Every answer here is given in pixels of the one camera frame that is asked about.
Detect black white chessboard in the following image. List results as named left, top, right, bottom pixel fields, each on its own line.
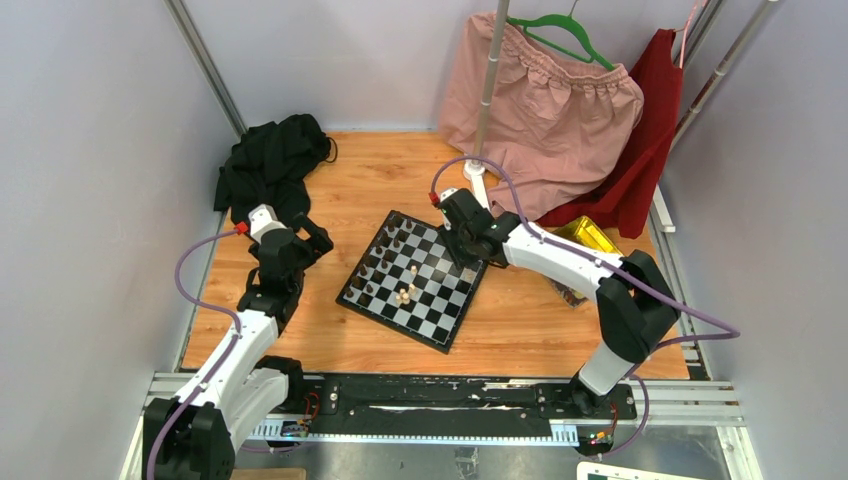
left=336, top=210, right=487, bottom=353

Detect yellow metal tray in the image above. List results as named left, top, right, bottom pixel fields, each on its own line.
left=548, top=216, right=623, bottom=309

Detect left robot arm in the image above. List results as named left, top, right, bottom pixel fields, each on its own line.
left=141, top=204, right=333, bottom=479

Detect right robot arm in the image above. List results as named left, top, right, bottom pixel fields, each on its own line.
left=431, top=188, right=680, bottom=418

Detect white clothes rack stand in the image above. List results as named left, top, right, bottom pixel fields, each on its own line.
left=463, top=0, right=510, bottom=208

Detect black cloth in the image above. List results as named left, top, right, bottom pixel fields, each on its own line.
left=213, top=114, right=338, bottom=226

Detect pink shorts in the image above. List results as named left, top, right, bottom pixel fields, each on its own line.
left=437, top=11, right=645, bottom=223

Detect red garment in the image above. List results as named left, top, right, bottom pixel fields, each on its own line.
left=536, top=29, right=684, bottom=239

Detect green hanger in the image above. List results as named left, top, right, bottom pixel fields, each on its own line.
left=507, top=13, right=617, bottom=73

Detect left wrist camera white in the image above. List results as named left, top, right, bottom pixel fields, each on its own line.
left=248, top=204, right=286, bottom=243

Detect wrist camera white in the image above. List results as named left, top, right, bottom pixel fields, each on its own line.
left=248, top=204, right=286, bottom=243
left=438, top=187, right=458, bottom=231

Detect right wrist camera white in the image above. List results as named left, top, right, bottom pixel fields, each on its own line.
left=438, top=187, right=458, bottom=231

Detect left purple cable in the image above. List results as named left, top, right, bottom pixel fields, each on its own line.
left=144, top=225, right=248, bottom=480

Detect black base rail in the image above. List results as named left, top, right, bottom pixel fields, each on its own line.
left=272, top=373, right=637, bottom=444

